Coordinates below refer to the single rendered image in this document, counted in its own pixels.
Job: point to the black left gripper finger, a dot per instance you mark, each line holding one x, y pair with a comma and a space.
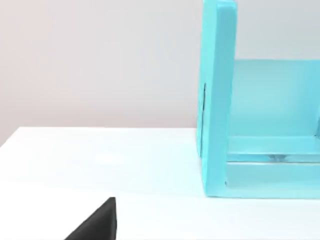
102, 222

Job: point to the light blue rack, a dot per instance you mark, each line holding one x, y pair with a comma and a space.
262, 105

